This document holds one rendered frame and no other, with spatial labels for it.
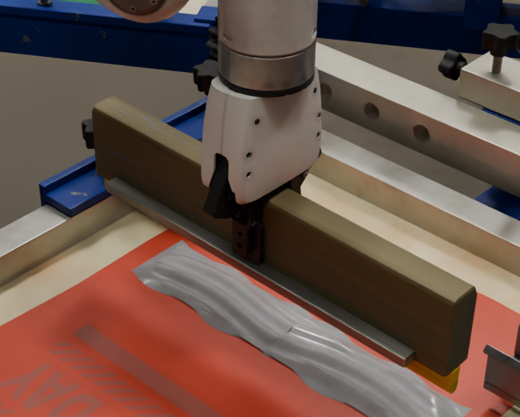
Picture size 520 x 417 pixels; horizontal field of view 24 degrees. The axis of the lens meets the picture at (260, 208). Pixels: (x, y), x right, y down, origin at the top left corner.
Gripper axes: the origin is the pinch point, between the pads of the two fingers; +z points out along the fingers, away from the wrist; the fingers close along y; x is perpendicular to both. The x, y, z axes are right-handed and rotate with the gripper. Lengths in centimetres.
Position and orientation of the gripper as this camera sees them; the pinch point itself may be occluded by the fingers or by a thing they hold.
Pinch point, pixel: (263, 228)
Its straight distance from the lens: 102.2
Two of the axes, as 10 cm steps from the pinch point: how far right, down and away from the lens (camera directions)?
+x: 7.3, 4.0, -5.5
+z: -0.1, 8.2, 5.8
